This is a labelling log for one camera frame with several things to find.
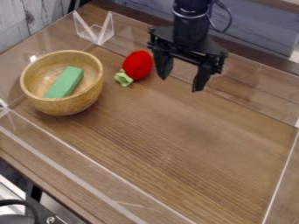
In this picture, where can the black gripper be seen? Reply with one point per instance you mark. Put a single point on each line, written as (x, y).
(186, 41)

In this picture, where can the green rectangular block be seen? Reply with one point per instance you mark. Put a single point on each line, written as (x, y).
(66, 83)

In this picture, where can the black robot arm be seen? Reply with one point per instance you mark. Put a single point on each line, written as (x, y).
(199, 8)

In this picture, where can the brown wooden bowl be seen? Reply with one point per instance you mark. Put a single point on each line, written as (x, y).
(42, 73)

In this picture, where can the red plush strawberry toy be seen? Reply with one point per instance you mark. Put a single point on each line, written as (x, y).
(137, 67)

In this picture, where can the blue grey couch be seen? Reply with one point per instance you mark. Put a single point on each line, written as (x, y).
(258, 25)

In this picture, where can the clear acrylic corner bracket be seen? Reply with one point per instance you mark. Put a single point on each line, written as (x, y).
(98, 34)

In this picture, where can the black stand with cable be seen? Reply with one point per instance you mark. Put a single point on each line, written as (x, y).
(20, 210)

